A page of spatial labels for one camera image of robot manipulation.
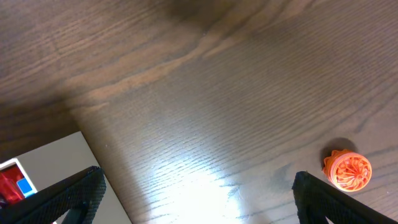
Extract red toy fire truck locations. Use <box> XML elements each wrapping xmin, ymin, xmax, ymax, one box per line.
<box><xmin>1</xmin><ymin>162</ymin><xmax>37</xmax><ymax>208</ymax></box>

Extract orange ridged round toy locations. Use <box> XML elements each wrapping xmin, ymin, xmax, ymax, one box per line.
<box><xmin>323</xmin><ymin>149</ymin><xmax>373</xmax><ymax>192</ymax></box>

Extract white cardboard box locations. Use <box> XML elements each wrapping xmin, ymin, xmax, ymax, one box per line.
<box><xmin>1</xmin><ymin>132</ymin><xmax>131</xmax><ymax>224</ymax></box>

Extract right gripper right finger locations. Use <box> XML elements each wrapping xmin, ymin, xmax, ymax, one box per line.
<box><xmin>292</xmin><ymin>171</ymin><xmax>397</xmax><ymax>224</ymax></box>

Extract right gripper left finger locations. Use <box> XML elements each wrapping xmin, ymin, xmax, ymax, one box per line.
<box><xmin>1</xmin><ymin>166</ymin><xmax>106</xmax><ymax>224</ymax></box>

